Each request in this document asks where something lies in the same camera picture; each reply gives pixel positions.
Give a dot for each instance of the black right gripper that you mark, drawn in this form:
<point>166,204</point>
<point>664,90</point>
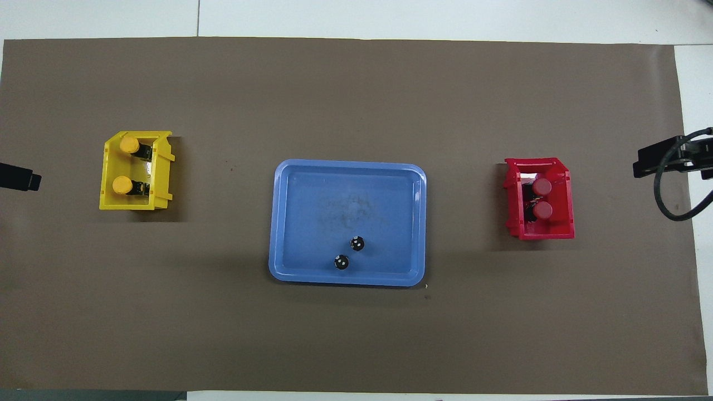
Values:
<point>649,161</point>

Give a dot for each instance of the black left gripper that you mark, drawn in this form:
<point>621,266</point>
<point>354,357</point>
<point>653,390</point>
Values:
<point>16,177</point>

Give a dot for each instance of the yellow push button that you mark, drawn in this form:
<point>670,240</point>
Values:
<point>121,185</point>
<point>129,145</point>

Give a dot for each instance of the red push button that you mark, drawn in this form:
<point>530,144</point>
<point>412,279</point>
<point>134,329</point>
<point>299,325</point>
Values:
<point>541,186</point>
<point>542,210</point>

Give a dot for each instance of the blue plastic tray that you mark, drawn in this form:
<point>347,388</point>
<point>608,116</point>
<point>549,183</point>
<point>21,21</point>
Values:
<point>312,223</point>

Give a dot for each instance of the red plastic bin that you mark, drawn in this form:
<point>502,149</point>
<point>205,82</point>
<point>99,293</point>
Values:
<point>562,200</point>

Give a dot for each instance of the yellow plastic bin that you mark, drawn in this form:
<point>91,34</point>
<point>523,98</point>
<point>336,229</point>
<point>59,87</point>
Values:
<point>160,189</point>

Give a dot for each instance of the brown paper table mat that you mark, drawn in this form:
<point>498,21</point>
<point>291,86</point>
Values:
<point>223,334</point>

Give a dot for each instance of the small black cylinder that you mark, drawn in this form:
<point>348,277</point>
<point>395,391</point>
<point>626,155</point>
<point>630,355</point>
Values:
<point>356,243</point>
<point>341,262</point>

